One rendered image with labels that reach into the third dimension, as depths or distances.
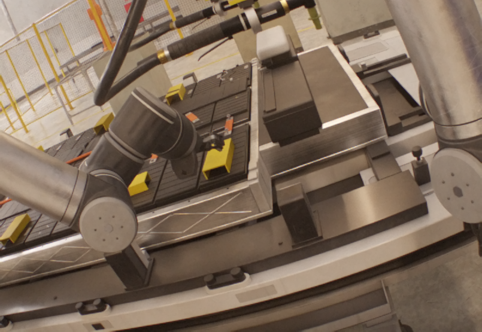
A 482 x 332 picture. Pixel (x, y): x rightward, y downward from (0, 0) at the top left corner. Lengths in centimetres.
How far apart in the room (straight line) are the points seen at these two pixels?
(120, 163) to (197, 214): 42
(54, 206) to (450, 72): 62
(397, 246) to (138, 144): 64
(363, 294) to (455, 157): 116
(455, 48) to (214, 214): 93
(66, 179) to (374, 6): 548
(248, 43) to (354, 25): 141
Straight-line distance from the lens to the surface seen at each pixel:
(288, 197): 104
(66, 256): 150
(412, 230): 110
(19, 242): 168
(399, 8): 47
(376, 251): 110
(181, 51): 121
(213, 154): 135
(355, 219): 112
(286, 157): 138
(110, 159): 90
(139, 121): 88
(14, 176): 75
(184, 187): 132
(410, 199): 113
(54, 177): 75
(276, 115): 127
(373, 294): 161
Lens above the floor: 154
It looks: 23 degrees down
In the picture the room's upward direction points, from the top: 23 degrees counter-clockwise
